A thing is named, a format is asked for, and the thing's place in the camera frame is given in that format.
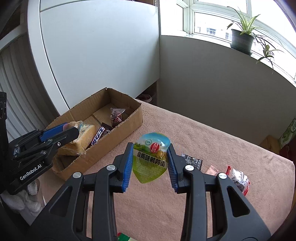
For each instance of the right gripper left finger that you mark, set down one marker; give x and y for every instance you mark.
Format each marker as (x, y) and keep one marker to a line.
(65, 215)

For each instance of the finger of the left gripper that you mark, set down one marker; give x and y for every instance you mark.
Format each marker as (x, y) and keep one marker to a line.
(47, 134)
(61, 139)

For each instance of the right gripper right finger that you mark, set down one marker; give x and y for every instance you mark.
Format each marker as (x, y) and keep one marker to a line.
(215, 208)

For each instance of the bagged sliced bread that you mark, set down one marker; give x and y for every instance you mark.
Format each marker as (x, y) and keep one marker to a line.
(78, 146)

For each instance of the small pink candy packet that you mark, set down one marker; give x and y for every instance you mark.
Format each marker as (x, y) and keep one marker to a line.
(212, 171)

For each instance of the clear dark jujube bag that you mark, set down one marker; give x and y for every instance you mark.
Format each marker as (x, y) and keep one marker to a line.
(239, 178)

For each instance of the Snickers bar Chinese label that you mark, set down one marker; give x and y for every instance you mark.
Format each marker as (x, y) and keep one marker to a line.
(103, 130)

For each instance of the small black candy packet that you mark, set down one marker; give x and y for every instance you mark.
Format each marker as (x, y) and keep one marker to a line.
(197, 163)

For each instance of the green quail egg pouch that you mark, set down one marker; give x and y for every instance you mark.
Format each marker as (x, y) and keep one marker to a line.
(150, 157)

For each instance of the chicken snack pouch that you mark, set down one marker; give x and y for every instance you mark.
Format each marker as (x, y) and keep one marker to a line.
(123, 237)

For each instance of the brown cardboard box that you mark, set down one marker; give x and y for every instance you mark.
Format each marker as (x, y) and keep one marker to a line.
(104, 120)

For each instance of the white cabinet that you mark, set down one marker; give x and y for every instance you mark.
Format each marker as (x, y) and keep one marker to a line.
(81, 47)

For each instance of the green printed bag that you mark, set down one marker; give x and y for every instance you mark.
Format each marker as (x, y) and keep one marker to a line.
(288, 135)

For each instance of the potted spider plant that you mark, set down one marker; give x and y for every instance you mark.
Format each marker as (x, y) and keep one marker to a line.
(242, 39)

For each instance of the white window frame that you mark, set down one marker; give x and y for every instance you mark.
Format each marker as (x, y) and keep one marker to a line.
(215, 21)

